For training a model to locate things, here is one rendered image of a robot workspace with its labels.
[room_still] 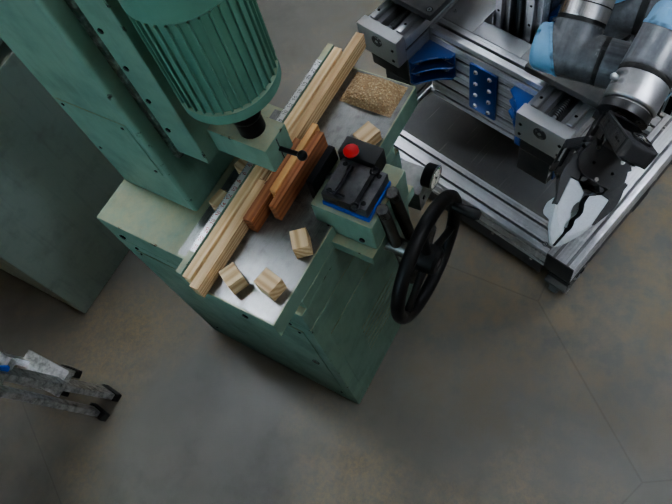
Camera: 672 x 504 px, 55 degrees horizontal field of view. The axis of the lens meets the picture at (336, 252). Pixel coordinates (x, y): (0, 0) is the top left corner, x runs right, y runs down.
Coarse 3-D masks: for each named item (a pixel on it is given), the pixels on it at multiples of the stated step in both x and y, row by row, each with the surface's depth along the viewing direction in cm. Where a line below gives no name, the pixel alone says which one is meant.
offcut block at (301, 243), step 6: (294, 234) 122; (300, 234) 122; (306, 234) 122; (294, 240) 122; (300, 240) 121; (306, 240) 121; (294, 246) 121; (300, 246) 121; (306, 246) 121; (294, 252) 122; (300, 252) 122; (306, 252) 123; (312, 252) 123
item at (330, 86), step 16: (352, 48) 140; (336, 64) 139; (352, 64) 142; (336, 80) 138; (320, 96) 136; (304, 112) 135; (320, 112) 137; (304, 128) 134; (256, 192) 128; (240, 208) 127; (240, 224) 126; (224, 240) 125; (240, 240) 128; (208, 256) 124; (224, 256) 125; (208, 272) 122; (192, 288) 122; (208, 288) 124
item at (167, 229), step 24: (120, 192) 152; (144, 192) 151; (216, 192) 147; (120, 216) 149; (144, 216) 148; (168, 216) 147; (192, 216) 145; (144, 240) 145; (168, 240) 144; (192, 240) 142; (336, 264) 136; (312, 312) 134
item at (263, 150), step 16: (208, 128) 121; (224, 128) 120; (272, 128) 118; (224, 144) 122; (240, 144) 118; (256, 144) 117; (272, 144) 117; (288, 144) 122; (256, 160) 121; (272, 160) 119
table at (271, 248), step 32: (416, 96) 140; (320, 128) 137; (352, 128) 136; (384, 128) 134; (288, 224) 128; (320, 224) 127; (256, 256) 126; (288, 256) 125; (320, 256) 126; (224, 288) 124; (256, 288) 123; (288, 288) 122; (256, 320) 123; (288, 320) 124
